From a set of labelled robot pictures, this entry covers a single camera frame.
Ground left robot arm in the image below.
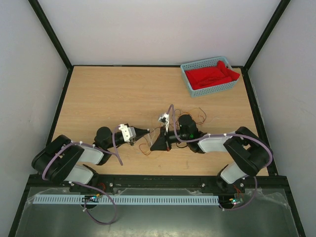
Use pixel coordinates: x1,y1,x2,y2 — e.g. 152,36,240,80
31,124,150,192

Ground light blue plastic basket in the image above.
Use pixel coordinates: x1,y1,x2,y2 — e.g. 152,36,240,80
180,56,240,98

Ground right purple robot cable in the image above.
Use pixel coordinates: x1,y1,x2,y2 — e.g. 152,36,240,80
167,104,274,212

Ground right green circuit board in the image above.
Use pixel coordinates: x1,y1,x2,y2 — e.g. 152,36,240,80
229,197,243,205

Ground light blue slotted cable duct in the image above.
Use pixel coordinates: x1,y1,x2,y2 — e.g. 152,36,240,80
32,195,218,206

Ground red cloth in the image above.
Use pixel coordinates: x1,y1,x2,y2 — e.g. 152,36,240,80
185,61,240,90

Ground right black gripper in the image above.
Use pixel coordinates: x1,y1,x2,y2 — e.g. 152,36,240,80
150,125,189,151

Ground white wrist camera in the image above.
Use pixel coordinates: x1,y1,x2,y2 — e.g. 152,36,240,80
118,124,136,142
158,113,170,131

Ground black aluminium frame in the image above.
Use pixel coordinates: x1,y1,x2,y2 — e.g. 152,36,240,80
8,0,305,237

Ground green circuit board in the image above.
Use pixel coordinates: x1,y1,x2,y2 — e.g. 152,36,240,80
229,197,243,205
81,195,100,203

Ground white wire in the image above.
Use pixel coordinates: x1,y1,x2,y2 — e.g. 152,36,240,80
135,118,220,156

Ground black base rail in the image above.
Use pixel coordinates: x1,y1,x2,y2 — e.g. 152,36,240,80
26,174,290,195

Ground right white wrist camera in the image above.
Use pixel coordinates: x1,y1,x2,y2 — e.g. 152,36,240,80
158,113,170,131

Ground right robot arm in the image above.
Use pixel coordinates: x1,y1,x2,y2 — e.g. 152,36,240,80
150,114,273,192

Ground left green circuit board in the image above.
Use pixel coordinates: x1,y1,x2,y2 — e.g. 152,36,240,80
81,195,100,203

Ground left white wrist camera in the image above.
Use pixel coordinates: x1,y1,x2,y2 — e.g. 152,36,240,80
118,124,136,142

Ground white zip tie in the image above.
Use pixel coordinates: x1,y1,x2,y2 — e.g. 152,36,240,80
148,128,156,145

